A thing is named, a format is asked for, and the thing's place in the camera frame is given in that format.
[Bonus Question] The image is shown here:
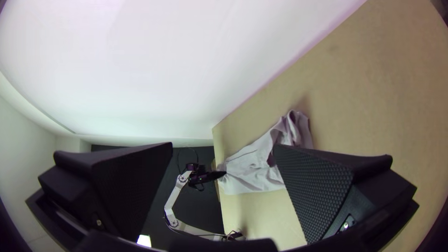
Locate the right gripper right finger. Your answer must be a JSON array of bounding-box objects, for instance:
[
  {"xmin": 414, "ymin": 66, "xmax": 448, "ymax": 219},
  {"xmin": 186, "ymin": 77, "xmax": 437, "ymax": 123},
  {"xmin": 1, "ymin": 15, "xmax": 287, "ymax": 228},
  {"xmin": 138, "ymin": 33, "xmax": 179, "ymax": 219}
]
[{"xmin": 272, "ymin": 144, "xmax": 418, "ymax": 245}]

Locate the grey t-shirt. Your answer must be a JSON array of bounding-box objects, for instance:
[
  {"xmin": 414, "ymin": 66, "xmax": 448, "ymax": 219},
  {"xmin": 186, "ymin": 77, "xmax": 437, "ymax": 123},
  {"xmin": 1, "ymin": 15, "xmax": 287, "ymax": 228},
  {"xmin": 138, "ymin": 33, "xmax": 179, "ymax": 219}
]
[{"xmin": 217, "ymin": 110, "xmax": 314, "ymax": 196}]

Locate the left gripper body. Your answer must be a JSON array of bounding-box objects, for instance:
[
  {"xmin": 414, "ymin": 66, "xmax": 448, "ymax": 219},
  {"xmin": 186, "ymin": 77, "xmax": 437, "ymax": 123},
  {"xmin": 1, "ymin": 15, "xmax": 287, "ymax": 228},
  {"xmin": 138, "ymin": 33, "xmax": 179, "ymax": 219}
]
[{"xmin": 188, "ymin": 168, "xmax": 227, "ymax": 187}]

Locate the black cable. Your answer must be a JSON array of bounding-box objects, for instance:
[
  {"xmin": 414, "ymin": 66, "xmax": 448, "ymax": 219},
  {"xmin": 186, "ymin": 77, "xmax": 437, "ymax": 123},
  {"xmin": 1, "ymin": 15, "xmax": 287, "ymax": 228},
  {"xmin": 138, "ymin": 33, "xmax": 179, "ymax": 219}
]
[{"xmin": 177, "ymin": 147, "xmax": 200, "ymax": 173}]

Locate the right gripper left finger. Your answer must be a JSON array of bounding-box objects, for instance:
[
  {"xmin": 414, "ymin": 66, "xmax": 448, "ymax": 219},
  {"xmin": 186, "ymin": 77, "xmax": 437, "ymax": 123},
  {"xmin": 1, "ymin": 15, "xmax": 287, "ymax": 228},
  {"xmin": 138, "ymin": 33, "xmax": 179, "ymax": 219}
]
[{"xmin": 37, "ymin": 141, "xmax": 174, "ymax": 243}]

